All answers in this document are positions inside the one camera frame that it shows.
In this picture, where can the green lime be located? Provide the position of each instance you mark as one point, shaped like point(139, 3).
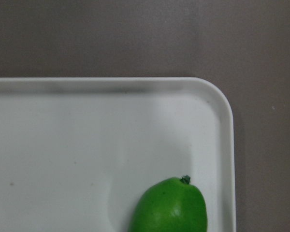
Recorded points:
point(172, 205)

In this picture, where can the cream rabbit tray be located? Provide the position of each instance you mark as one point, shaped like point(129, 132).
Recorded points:
point(76, 154)

